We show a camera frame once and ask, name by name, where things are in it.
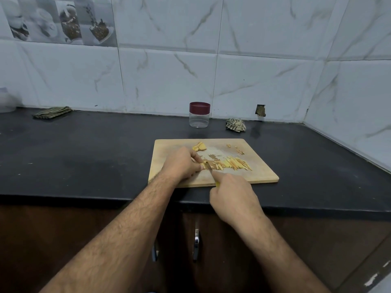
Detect person's right hand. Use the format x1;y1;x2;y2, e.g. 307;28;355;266
208;170;266;228

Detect person's left hand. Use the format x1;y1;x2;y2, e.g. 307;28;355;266
159;147;203;184

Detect yellow handled knife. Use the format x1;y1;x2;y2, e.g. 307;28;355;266
206;167;221;187

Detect pile of ginger strips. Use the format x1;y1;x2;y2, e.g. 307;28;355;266
203;154;253;171

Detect wooden cutting board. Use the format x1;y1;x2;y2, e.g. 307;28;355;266
148;138;280;188

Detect clear jar maroon lid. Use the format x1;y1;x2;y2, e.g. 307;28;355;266
189;102;211;129

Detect person's left forearm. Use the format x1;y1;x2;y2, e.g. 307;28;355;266
39;174;176;293

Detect person's right forearm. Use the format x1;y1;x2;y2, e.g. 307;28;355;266
241;213;331;293

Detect small ginger peel scraps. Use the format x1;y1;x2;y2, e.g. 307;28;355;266
225;142;246;155

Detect black countertop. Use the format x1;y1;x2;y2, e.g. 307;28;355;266
0;107;391;214

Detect crumpled patterned cloth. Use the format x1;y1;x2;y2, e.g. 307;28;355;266
225;118;248;133

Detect folded green cloth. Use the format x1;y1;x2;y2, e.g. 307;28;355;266
32;106;73;120

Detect brown wooden cabinet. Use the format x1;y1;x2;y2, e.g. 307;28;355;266
0;201;391;293

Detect clear plastic container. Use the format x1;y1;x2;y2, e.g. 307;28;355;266
0;87;18;114

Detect decorative picture tiles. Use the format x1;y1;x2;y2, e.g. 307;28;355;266
0;0;118;48

